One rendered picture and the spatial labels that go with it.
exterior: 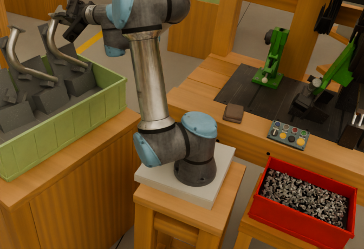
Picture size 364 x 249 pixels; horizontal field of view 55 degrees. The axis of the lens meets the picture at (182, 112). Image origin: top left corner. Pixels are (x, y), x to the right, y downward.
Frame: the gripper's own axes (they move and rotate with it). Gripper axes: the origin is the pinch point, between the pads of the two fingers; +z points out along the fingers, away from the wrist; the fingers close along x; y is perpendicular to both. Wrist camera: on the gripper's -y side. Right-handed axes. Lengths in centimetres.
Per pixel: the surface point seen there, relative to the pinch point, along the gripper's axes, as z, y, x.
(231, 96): -59, -7, -59
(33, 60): 6.2, -18.3, -0.5
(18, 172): -14, -63, 3
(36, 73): 0.8, -24.0, -0.3
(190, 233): -71, -67, -27
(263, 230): -93, -59, -36
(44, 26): 3.6, -3.8, 1.5
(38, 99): 1.1, -33.7, -5.3
